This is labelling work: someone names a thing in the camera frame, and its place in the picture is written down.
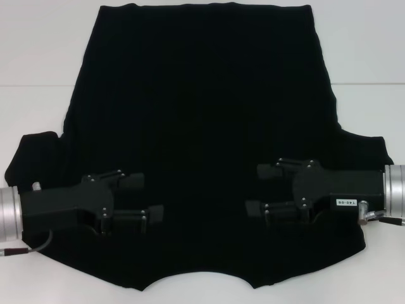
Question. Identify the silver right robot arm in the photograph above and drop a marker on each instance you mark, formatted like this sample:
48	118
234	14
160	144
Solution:
395	190

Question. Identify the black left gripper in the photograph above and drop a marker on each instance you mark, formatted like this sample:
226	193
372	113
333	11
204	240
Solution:
63	202

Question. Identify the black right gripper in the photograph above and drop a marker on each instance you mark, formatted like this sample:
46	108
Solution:
348	187

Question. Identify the black shirt with pink print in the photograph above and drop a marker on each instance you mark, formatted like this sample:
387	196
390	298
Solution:
202	95

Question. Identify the silver connector plug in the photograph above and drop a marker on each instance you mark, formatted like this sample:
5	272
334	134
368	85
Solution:
37	185
363	212

